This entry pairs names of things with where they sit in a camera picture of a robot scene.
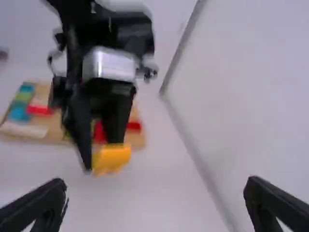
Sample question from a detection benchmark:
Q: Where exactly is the black cable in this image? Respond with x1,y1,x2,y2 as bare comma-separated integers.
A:
63,20,82,97

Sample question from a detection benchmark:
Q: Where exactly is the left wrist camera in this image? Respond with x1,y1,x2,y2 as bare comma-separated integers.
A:
82,47,142,80

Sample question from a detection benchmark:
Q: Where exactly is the green toy brick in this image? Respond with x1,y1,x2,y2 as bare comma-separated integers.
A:
14,93,35,105

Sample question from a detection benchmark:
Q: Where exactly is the tan tray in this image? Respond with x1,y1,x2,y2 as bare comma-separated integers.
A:
0,81,147,152

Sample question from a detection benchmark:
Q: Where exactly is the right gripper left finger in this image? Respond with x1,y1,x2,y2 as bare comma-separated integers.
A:
0,177,70,232

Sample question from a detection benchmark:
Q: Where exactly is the white toy brick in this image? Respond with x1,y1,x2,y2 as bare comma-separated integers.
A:
0,121,49,139

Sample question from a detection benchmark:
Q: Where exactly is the long red toy brick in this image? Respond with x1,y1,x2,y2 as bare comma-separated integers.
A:
126,121,143,134

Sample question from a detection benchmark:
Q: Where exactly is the yellow toy brick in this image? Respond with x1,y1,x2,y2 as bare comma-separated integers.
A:
91,142,133,177

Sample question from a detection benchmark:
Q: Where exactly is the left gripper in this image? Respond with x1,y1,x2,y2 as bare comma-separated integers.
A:
51,76,138,171

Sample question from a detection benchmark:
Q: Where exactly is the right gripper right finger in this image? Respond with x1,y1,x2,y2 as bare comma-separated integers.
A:
242,175,309,232

